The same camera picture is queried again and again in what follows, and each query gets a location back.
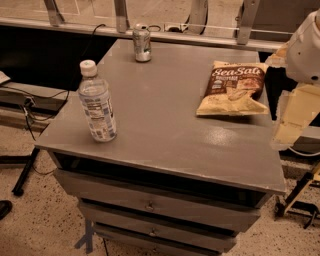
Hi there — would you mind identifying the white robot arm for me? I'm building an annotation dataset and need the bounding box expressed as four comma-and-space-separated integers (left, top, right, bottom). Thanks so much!
271, 10, 320, 150

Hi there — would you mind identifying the middle grey drawer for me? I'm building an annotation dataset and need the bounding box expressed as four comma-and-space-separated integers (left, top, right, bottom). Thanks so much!
78, 201, 236, 255

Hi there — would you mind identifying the grey drawer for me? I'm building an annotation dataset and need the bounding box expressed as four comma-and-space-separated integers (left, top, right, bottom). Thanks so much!
92, 223, 222, 256
54, 169, 260, 232
78, 201, 236, 255

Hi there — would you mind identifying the bottom grey drawer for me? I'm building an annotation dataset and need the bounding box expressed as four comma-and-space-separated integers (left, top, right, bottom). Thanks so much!
92, 223, 222, 256

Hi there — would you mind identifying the yellow black stand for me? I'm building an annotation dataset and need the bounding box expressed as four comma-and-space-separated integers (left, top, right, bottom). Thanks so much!
275, 162, 320, 229

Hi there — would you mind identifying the white cable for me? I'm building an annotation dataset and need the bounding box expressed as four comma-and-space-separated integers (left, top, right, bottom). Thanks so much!
287, 145, 320, 158

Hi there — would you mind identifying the brown sea salt chip bag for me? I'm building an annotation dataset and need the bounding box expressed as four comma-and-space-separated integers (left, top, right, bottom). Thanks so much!
196, 61, 269, 116

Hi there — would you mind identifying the black cable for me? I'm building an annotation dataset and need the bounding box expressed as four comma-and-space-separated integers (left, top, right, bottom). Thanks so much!
0, 23, 107, 176

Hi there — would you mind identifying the metal window rail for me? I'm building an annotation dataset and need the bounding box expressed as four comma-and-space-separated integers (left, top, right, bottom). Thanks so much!
0, 0, 288, 53

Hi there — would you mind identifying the clear plastic water bottle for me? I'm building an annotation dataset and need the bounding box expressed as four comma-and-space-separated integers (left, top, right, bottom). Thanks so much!
78, 60, 117, 142

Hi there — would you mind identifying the top grey drawer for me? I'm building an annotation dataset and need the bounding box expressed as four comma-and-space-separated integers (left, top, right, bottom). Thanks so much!
54, 169, 260, 232

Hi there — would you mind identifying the green soda can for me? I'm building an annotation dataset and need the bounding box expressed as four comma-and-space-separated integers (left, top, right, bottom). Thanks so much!
133, 24, 151, 62

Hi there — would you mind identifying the black stand leg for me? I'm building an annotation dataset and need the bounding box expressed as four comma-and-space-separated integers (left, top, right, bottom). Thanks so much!
12, 148, 39, 197

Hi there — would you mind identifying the grey drawer cabinet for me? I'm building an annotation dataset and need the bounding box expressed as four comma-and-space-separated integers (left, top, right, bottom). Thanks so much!
34, 38, 288, 256

